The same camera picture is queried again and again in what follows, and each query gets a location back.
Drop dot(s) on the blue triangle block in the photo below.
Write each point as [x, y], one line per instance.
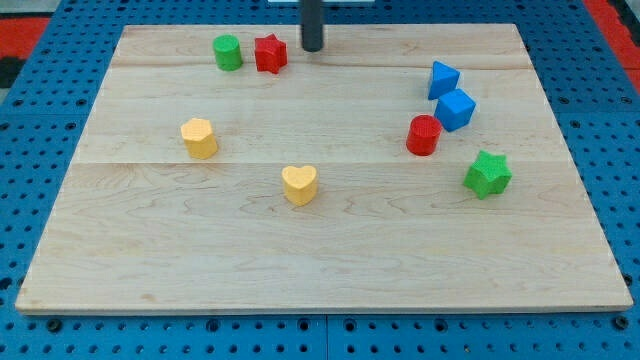
[444, 79]

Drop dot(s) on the yellow heart block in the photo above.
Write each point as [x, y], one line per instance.
[300, 184]

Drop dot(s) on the light wooden board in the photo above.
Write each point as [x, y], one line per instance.
[140, 227]

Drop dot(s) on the red cylinder block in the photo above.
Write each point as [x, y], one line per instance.
[423, 135]

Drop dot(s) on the yellow hexagon block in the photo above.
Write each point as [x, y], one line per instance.
[199, 139]

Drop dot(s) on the red star block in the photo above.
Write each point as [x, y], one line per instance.
[270, 54]

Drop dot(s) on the blue cube block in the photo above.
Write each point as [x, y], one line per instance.
[454, 109]

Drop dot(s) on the green cylinder block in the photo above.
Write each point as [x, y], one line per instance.
[227, 52]

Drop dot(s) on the green star block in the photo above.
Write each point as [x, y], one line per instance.
[488, 174]

